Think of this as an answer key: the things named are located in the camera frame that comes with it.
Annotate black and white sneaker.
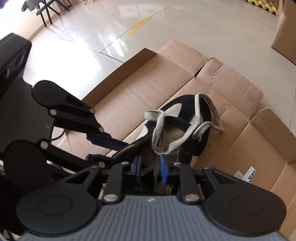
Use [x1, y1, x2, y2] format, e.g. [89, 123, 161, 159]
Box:
[113, 93, 224, 195]

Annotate white shoelace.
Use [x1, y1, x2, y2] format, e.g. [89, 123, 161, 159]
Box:
[144, 93, 224, 156]

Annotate flattened cardboard sheet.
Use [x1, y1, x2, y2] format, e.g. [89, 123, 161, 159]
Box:
[49, 39, 296, 241]

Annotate black chair legs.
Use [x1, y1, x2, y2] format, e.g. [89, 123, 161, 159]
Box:
[21, 0, 70, 28]

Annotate large upright cardboard box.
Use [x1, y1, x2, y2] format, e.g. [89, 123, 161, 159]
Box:
[271, 0, 296, 64]

